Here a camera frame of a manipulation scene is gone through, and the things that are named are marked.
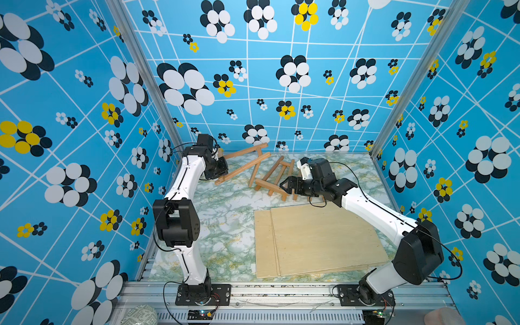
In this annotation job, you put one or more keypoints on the right aluminium corner post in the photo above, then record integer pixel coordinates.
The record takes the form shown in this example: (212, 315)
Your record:
(436, 44)

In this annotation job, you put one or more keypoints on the aluminium front rail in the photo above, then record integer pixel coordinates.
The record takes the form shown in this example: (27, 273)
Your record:
(284, 303)

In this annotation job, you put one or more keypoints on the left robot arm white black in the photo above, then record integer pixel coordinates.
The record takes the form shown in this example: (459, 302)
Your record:
(175, 217)

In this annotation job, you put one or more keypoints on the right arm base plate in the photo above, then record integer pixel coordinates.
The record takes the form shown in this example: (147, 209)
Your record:
(354, 295)

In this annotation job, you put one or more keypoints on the pink object corner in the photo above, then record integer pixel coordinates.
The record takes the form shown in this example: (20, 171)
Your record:
(444, 316)

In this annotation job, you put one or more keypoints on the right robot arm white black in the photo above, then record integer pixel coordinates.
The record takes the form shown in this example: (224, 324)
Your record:
(419, 249)

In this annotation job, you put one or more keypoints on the aluminium corner post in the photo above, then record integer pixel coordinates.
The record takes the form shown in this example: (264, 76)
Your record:
(436, 44)
(123, 21)

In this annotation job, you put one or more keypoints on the plywood board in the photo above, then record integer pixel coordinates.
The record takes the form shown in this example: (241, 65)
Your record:
(267, 264)
(314, 240)

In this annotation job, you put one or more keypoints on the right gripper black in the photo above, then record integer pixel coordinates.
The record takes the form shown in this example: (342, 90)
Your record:
(297, 184)

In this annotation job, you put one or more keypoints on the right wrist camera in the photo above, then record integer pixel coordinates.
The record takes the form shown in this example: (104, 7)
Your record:
(304, 168)

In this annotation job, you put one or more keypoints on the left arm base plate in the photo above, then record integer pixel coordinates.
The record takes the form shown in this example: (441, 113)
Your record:
(203, 295)

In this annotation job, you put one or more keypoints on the left circuit board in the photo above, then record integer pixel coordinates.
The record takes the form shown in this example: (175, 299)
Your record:
(201, 315)

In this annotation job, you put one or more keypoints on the left aluminium corner post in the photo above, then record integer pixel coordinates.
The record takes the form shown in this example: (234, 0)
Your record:
(123, 21)

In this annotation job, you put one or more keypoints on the right circuit board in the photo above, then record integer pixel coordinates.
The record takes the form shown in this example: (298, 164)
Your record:
(373, 318)

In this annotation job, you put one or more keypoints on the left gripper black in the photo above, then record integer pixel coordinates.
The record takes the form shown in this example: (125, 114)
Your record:
(223, 169)

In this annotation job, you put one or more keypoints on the circuit board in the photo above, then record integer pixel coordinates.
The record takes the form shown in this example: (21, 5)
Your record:
(201, 315)
(373, 318)

